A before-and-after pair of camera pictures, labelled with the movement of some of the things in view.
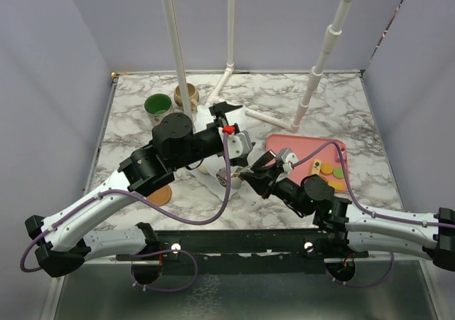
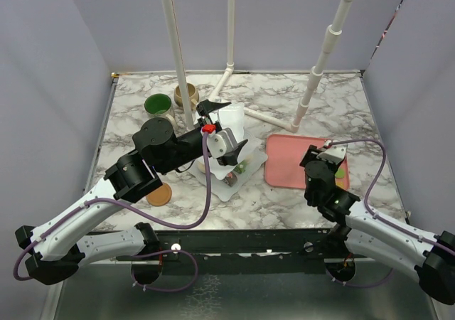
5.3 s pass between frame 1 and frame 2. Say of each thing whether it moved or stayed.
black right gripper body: moved
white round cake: stayed
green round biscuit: stayed
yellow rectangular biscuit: stayed
